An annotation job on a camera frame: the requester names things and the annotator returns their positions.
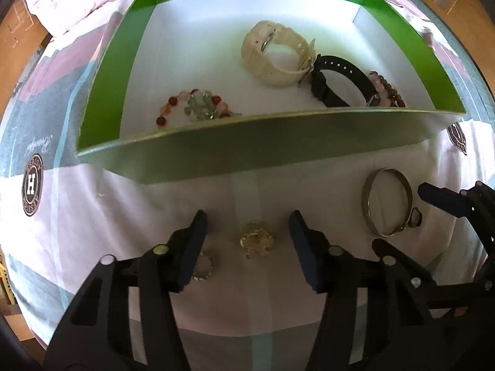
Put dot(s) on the green cardboard box tray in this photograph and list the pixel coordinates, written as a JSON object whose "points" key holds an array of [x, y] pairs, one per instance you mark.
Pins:
{"points": [[194, 88]]}

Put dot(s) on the black wristwatch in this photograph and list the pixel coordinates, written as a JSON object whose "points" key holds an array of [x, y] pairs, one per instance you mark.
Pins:
{"points": [[332, 75]]}

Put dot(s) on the gold flower brooch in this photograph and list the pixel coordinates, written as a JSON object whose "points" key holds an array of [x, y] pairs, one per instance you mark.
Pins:
{"points": [[256, 239]]}

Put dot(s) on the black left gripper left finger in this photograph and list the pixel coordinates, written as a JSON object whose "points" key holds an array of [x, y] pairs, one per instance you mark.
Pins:
{"points": [[163, 270]]}

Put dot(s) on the striped bed sheet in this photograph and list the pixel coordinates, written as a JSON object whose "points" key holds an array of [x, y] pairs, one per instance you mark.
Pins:
{"points": [[59, 216]]}

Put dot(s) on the cream white wristwatch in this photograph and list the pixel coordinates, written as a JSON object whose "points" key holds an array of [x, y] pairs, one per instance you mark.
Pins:
{"points": [[276, 54]]}

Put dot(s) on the wooden wall cabinets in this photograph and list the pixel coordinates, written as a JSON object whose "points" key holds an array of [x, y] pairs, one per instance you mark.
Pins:
{"points": [[472, 26]]}

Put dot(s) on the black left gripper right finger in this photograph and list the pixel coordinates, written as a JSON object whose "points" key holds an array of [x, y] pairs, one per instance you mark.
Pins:
{"points": [[326, 269]]}

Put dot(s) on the wooden headboard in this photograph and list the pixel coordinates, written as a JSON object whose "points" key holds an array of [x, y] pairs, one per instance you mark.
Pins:
{"points": [[21, 36]]}

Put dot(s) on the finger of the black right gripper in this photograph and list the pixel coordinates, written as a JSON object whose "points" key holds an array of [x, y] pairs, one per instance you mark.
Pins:
{"points": [[448, 201]]}

